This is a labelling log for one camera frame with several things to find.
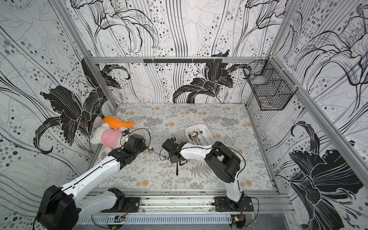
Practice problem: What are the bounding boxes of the gold spoon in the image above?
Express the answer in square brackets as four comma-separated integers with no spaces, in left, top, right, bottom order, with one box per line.
[192,131,199,145]

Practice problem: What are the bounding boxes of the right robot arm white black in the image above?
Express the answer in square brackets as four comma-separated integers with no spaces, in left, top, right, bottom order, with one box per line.
[162,138,242,203]

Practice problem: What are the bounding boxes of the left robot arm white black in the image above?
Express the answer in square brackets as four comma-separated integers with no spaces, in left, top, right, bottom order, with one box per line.
[34,134,147,230]

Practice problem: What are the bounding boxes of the white plastic storage box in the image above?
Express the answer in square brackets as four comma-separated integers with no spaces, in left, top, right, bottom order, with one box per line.
[186,124,215,146]

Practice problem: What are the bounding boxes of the white plush toy pink shirt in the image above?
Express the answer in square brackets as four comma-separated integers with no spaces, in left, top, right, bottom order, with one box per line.
[90,116,137,151]

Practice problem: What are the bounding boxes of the small circuit board left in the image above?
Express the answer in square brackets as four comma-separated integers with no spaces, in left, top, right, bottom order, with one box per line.
[114,215,126,224]

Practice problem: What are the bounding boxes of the small circuit board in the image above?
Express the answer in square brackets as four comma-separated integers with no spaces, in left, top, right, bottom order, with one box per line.
[231,215,246,228]
[114,215,126,224]

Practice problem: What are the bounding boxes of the small circuit board right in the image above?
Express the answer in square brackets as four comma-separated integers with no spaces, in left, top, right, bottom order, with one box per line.
[231,215,246,228]

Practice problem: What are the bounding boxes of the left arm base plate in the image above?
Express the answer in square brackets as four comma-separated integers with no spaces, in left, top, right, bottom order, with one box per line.
[101,197,140,214]

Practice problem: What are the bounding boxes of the aluminium mounting rail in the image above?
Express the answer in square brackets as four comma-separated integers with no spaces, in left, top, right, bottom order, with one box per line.
[58,189,297,215]

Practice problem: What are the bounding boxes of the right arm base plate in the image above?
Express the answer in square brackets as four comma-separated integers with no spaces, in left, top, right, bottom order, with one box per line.
[212,196,254,212]

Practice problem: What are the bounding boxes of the white slotted cable duct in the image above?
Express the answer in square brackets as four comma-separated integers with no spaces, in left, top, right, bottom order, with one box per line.
[78,214,232,227]

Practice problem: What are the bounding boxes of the black bar on back rail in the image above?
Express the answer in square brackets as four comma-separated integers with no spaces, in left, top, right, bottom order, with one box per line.
[143,58,223,64]

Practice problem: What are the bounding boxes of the black wire wall basket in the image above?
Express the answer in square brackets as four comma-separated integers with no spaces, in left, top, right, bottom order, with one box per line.
[242,57,295,111]

